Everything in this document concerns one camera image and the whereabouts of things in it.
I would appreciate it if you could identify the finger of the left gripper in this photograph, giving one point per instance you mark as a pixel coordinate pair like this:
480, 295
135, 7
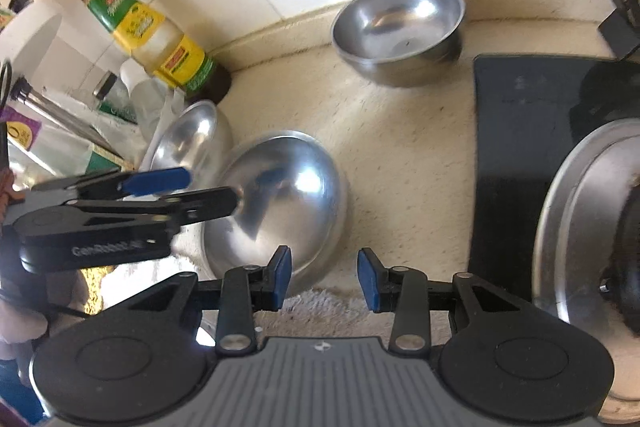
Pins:
115, 184
184, 208

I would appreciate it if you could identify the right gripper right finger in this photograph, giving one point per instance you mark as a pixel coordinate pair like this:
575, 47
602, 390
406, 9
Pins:
402, 291

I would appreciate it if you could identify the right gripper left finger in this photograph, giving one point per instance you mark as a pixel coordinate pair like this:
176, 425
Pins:
244, 291

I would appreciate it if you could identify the large steel bowl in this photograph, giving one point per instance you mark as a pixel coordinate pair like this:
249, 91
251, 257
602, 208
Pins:
292, 193

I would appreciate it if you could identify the yellow chenille mat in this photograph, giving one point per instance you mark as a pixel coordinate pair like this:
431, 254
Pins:
93, 278

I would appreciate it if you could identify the white towel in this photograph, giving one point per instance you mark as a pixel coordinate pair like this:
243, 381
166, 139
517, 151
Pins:
320, 312

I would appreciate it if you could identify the purple label sauce bottle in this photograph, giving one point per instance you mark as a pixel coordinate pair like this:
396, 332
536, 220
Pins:
64, 136

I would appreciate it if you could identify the clear plastic bottle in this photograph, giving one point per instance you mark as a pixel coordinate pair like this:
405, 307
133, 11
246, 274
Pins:
147, 95

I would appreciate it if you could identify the green yellow label oil bottle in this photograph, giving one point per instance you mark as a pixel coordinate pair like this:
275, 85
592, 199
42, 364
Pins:
162, 49

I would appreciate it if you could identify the white round turntable tray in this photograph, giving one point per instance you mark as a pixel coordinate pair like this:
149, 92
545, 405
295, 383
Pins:
26, 39

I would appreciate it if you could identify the black gas stove top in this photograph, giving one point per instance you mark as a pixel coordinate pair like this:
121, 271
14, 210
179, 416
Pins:
531, 110

